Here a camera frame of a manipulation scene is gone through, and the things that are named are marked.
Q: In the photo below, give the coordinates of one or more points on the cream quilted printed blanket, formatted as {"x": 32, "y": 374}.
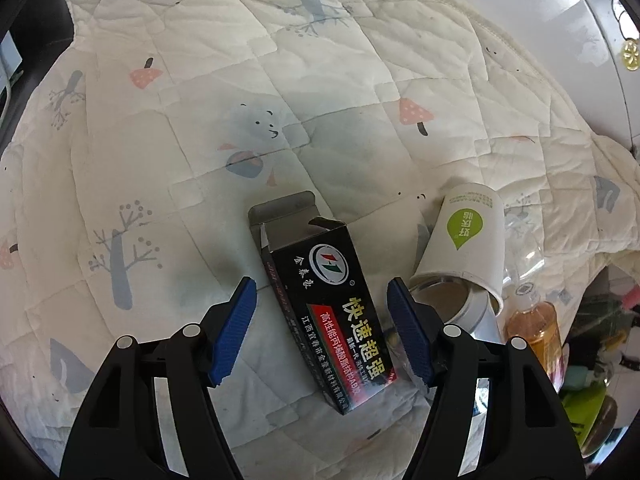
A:
{"x": 175, "y": 160}

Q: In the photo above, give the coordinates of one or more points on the black carton box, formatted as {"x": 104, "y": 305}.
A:
{"x": 325, "y": 285}

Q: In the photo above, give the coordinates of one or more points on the white paper cup green label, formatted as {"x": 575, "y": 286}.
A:
{"x": 465, "y": 240}

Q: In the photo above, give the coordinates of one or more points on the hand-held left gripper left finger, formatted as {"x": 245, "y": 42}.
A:
{"x": 237, "y": 330}

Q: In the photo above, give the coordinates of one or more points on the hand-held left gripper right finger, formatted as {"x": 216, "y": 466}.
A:
{"x": 407, "y": 330}

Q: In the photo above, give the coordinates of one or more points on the tea bottle red label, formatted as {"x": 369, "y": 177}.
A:
{"x": 532, "y": 325}

